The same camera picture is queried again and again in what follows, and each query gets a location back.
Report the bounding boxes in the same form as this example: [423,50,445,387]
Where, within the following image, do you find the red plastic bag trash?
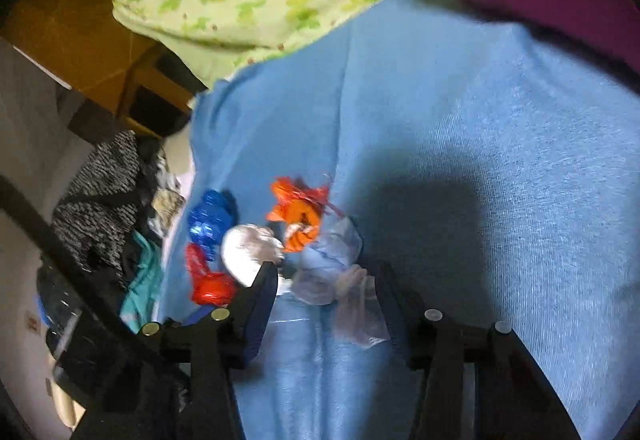
[184,244,236,307]

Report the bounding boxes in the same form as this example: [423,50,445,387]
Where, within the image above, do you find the blue plastic bag trash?
[188,189,236,261]

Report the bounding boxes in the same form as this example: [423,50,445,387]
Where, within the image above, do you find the clear plastic bag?
[291,218,390,349]

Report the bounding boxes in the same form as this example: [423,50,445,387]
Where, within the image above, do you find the orange plastic wrapper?
[266,177,344,253]

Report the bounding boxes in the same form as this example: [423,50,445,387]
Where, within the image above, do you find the teal cloth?
[119,231,163,334]

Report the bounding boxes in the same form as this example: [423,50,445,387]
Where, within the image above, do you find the black white speckled garment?
[51,130,141,281]

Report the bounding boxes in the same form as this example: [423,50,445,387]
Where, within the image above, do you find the blue bed blanket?
[190,0,639,439]

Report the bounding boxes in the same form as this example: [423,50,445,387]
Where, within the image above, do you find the orange wooden cabinet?
[1,0,204,137]

